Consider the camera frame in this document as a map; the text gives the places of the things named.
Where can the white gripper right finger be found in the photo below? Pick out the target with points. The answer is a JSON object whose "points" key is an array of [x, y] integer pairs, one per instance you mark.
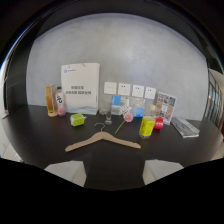
{"points": [[158, 169]]}

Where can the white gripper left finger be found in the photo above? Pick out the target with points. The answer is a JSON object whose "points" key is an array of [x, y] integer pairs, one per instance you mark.
{"points": [[70, 170]]}

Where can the small stemmed glass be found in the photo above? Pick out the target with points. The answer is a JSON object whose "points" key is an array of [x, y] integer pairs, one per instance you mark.
{"points": [[108, 113]]}

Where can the wooden clothes hanger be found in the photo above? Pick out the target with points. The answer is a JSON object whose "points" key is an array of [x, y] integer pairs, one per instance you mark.
{"points": [[101, 139]]}

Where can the green white small box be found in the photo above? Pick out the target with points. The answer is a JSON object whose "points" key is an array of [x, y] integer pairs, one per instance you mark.
{"points": [[77, 119]]}

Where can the small white lidded jar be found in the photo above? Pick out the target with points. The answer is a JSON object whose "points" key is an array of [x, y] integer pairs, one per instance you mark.
{"points": [[152, 110]]}

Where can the pink artificial flower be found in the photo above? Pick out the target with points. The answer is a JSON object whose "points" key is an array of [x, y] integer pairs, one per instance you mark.
{"points": [[127, 117]]}

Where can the printed photo card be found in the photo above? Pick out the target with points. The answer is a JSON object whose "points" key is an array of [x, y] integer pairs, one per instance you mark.
{"points": [[165, 106]]}

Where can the clear plastic packet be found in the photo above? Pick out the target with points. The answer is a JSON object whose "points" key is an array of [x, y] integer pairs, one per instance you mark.
{"points": [[137, 108]]}

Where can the small clear cup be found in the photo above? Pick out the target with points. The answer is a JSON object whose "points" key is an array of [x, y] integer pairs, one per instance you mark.
{"points": [[102, 111]]}

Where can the clear pink drink bottle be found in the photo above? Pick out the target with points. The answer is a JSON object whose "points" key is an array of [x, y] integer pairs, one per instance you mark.
{"points": [[60, 101]]}

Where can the tall yellow amber bottle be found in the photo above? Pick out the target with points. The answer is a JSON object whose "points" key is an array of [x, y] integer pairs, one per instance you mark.
{"points": [[51, 100]]}

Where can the blue white packet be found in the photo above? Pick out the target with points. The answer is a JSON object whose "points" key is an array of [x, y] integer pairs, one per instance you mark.
{"points": [[117, 104]]}

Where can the white paper shopping bag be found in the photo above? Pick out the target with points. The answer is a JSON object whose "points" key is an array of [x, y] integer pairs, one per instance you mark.
{"points": [[80, 88]]}

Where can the white wall socket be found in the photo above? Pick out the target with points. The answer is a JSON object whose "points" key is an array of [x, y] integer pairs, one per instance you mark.
{"points": [[138, 91], [124, 89]]}

